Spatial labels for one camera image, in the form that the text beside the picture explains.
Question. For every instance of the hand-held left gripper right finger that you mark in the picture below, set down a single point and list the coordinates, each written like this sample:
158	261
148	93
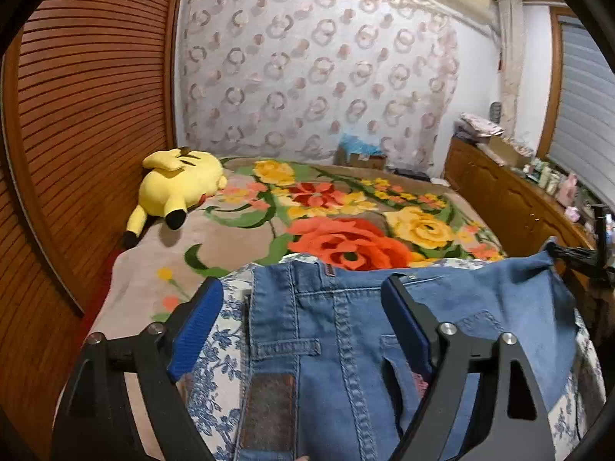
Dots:
401	319

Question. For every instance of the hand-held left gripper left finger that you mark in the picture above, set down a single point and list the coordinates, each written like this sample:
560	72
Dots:
197	326

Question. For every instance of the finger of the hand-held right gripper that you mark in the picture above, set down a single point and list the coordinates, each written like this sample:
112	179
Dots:
574	251

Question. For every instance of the blue denim pants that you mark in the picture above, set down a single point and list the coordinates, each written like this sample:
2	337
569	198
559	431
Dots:
336	345

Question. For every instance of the white blue floral bedsheet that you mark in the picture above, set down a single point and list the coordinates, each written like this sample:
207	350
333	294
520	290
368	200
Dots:
216	345

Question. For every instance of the pink toy figure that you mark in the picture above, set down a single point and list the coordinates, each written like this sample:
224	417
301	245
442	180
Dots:
570	188

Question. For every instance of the row of small bottles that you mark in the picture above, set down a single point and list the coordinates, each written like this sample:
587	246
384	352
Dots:
545	176

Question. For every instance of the wooden dresser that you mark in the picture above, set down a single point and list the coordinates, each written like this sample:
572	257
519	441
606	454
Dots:
504	197

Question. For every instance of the open cardboard box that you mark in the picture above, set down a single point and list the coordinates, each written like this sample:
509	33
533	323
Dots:
509	151

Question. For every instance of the floral plush blanket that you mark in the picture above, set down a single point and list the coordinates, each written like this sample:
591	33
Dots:
336	201

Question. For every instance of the yellow plush toy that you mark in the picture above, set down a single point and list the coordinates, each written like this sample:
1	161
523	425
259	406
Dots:
187	177

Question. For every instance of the stack of folded cloths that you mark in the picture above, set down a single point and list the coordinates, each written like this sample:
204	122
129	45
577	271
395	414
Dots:
478	124

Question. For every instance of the light blue bag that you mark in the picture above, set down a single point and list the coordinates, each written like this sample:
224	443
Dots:
358	143

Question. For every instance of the gathered lace curtain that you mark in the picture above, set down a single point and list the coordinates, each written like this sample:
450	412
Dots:
510	67

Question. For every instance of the brown wooden wardrobe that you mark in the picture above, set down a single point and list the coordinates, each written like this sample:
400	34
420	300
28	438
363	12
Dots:
86	105

